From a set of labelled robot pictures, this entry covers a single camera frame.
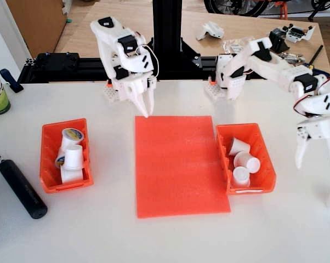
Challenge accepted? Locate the white device with circuit board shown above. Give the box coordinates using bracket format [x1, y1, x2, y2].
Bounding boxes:
[277, 24, 316, 43]

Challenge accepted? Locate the black plastic mounting block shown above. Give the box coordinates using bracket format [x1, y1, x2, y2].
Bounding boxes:
[35, 52, 81, 72]

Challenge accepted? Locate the white printed robot part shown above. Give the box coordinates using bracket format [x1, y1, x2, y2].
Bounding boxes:
[195, 21, 225, 41]

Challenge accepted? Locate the wooden table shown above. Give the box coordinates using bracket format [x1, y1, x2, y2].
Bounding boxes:
[54, 2, 330, 83]

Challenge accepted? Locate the white crumpled sheet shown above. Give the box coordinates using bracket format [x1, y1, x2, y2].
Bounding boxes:
[61, 0, 72, 16]

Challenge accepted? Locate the black bicycle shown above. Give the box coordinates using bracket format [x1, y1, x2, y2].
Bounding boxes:
[203, 0, 330, 22]

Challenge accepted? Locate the orange plastic bin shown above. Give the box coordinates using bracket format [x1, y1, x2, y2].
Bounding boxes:
[38, 118, 95, 195]

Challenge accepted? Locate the brown wooden cabinet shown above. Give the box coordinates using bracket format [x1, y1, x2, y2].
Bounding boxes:
[5, 0, 69, 59]

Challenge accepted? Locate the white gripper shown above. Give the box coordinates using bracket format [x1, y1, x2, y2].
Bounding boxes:
[123, 74, 158, 118]
[294, 116, 330, 173]

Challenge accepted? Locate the blue lid white coffee pod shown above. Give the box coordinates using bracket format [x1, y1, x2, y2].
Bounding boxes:
[60, 127, 86, 151]
[64, 144, 86, 171]
[60, 166, 85, 185]
[54, 149, 67, 168]

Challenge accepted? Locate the metal clamp tool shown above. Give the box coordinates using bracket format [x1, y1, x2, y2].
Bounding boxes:
[278, 52, 304, 66]

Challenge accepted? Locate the black aluminium frame post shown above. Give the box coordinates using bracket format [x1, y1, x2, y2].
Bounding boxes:
[137, 0, 201, 60]

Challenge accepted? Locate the orange bin with white label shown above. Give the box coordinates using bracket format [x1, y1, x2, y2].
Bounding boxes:
[215, 122, 277, 196]

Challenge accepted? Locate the black aluminium frame rail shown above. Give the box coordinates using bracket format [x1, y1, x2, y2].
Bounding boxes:
[16, 54, 294, 84]

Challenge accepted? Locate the clear bag of screws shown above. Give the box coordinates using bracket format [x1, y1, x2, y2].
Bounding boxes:
[221, 37, 256, 55]

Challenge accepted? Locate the black printed part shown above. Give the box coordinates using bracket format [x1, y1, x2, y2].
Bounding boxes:
[268, 29, 291, 53]

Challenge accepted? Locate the orange foam mat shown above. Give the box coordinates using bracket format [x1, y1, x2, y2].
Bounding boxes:
[134, 115, 232, 219]

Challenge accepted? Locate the blue bar clamp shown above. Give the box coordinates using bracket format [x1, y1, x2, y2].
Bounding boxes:
[0, 68, 25, 94]
[307, 44, 330, 77]

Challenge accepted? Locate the black electric screwdriver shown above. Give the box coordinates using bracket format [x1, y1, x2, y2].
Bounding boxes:
[0, 149, 48, 220]

